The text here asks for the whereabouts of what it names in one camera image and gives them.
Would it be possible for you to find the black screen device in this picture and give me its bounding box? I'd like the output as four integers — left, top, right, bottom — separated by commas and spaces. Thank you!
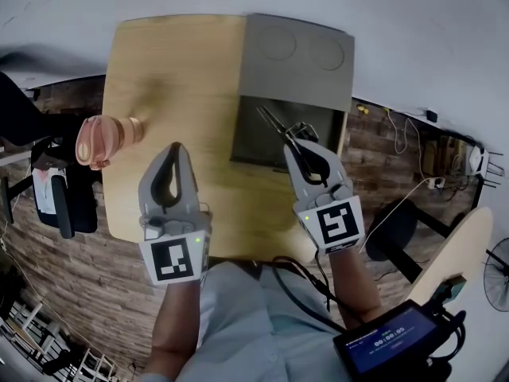
332, 299, 467, 382

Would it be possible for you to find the person's light blue shirt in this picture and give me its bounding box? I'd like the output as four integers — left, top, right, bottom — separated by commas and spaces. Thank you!
138, 259, 361, 382

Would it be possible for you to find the person's left forearm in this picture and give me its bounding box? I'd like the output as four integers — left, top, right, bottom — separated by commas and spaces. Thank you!
148, 279, 202, 375

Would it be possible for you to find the round beige side table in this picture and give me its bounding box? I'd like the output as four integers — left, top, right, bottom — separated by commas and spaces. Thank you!
409, 206, 495, 306

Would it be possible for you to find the teal box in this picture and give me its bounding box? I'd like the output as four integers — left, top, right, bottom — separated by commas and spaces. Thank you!
434, 275, 467, 305

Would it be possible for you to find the black round stool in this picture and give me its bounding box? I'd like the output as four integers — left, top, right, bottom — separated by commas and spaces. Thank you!
364, 198, 471, 284

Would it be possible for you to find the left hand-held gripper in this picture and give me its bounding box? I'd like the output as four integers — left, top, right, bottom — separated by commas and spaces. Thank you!
138, 142, 212, 285

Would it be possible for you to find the white router with antennas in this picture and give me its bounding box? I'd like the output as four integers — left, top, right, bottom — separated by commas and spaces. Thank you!
466, 142, 504, 191

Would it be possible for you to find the grey container with lid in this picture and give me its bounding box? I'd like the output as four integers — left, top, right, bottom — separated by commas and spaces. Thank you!
230, 13, 356, 173

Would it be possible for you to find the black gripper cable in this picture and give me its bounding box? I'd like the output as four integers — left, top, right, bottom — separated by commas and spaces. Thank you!
271, 255, 348, 333

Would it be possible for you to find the looped white wall cable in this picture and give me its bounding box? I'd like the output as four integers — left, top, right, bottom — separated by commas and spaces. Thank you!
386, 107, 423, 155

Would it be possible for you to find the long white cable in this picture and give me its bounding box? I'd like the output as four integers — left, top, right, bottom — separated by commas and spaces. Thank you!
357, 178, 435, 255

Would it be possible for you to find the small black pliers tool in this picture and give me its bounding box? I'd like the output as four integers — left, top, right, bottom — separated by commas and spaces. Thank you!
256, 106, 324, 184

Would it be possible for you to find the person's right forearm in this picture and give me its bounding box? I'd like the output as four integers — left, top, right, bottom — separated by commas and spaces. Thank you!
327, 248, 382, 330

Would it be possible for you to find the black office chair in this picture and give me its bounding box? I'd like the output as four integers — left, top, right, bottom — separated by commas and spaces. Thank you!
30, 136, 99, 240

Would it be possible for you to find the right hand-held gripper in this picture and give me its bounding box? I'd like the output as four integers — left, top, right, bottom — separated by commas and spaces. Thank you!
282, 138, 366, 256

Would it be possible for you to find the black standing fan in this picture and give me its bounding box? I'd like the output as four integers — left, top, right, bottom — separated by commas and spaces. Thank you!
482, 236, 509, 314

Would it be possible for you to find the white metal shelf rack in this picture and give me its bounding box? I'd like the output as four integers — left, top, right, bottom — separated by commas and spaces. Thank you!
0, 299, 120, 382

